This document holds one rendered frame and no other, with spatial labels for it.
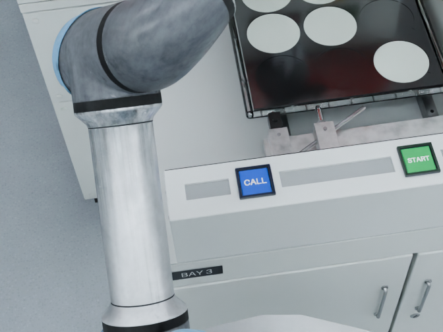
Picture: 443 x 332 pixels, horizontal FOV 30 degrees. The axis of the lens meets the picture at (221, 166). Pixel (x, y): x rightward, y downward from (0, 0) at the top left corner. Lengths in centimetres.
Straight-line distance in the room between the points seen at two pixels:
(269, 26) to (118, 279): 68
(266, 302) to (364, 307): 22
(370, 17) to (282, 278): 52
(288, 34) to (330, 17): 9
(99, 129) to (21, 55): 180
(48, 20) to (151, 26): 86
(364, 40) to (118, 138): 65
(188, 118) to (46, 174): 105
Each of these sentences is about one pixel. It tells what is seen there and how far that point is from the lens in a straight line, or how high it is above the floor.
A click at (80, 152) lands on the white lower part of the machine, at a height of 31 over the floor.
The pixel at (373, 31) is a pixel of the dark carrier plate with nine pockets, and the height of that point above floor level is 90.
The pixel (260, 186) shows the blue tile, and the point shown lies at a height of 96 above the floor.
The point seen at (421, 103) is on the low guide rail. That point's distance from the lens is 157.
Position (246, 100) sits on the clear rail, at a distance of 146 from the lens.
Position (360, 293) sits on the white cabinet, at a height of 60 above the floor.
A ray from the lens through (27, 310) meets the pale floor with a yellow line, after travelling 233.
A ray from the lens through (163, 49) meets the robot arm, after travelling 96.
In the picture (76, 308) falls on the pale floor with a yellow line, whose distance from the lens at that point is 230.
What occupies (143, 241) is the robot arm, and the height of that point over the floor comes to 112.
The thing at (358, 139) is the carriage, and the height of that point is 88.
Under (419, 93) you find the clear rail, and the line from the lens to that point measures 150.
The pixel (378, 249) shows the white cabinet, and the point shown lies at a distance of 147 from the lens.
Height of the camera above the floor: 205
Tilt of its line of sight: 56 degrees down
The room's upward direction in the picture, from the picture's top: 4 degrees counter-clockwise
